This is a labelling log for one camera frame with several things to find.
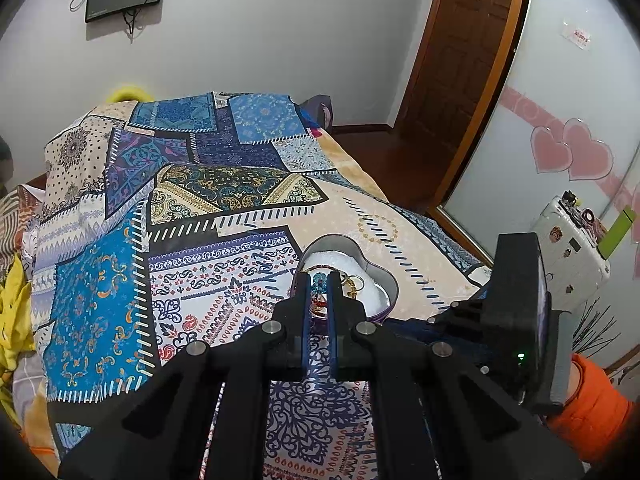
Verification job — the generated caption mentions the beaded bracelet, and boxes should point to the beaded bracelet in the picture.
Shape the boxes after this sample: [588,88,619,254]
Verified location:
[309,271,332,320]

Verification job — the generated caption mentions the black monitor cable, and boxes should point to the black monitor cable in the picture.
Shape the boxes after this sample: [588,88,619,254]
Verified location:
[121,6,145,42]

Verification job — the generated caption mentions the yellow fleece blanket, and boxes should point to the yellow fleece blanket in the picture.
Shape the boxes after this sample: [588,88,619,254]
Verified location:
[0,254,37,413]

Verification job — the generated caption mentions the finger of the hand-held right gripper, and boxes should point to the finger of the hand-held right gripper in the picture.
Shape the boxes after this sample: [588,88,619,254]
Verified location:
[384,299,485,372]

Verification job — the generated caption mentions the white door sticker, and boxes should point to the white door sticker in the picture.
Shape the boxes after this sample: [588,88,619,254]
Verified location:
[559,21,594,49]

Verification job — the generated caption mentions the green bottle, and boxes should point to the green bottle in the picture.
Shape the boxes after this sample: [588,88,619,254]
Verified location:
[598,208,639,261]

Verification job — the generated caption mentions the purple heart-shaped tin box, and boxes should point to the purple heart-shaped tin box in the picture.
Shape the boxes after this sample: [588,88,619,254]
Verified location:
[292,234,400,327]

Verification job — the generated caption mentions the white suitcase with stickers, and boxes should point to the white suitcase with stickers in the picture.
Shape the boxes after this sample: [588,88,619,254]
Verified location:
[529,191,614,312]

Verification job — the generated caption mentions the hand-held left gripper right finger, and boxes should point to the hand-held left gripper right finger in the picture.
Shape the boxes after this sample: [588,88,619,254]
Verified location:
[327,271,587,480]

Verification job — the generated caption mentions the yellow round object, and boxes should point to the yellow round object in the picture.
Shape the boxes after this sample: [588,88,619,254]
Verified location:
[107,85,154,104]

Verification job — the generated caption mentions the dry dark twigs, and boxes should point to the dry dark twigs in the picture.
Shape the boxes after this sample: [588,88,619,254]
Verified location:
[570,299,622,357]

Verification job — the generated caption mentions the person's right forearm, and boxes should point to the person's right forearm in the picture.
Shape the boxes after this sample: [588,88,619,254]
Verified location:
[546,352,635,465]

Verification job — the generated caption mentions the white heart-print sliding door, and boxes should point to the white heart-print sliding door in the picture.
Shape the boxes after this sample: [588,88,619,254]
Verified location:
[439,0,640,366]

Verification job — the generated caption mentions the dark blue bag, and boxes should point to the dark blue bag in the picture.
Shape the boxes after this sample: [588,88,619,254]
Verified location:
[299,94,335,132]

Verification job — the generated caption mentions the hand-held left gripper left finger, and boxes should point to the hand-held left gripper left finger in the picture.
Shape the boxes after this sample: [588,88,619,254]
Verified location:
[57,271,311,480]

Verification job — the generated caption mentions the patchwork printed blanket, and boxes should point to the patchwork printed blanket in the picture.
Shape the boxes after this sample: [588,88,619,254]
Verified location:
[22,91,497,480]

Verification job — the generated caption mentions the brown wooden door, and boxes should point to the brown wooden door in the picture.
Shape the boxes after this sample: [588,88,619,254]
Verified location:
[394,0,532,213]

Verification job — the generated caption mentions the striped patterned quilt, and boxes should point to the striped patterned quilt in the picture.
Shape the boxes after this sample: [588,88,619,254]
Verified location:
[0,184,49,272]

